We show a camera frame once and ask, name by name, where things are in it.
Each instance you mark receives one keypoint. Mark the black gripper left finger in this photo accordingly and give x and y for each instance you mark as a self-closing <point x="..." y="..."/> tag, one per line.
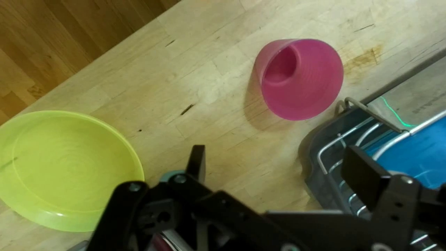
<point x="139" y="218"/>

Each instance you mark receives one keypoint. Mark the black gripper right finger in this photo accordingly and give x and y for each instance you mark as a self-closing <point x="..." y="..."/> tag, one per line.
<point x="394" y="209"/>

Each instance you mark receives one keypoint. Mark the purple plastic cup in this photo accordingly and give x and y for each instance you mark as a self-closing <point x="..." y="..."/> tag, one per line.
<point x="301" y="84"/>

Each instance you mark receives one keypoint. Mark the blue plastic plate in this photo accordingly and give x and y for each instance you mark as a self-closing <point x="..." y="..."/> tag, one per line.
<point x="418" y="153"/>

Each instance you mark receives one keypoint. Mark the yellow-green plastic plate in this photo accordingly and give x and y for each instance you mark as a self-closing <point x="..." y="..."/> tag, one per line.
<point x="64" y="167"/>

